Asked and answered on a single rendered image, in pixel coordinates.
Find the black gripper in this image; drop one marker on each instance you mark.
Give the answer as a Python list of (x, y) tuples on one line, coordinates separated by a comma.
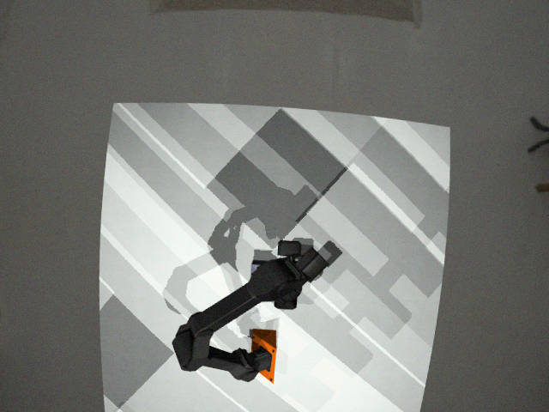
[(290, 249)]

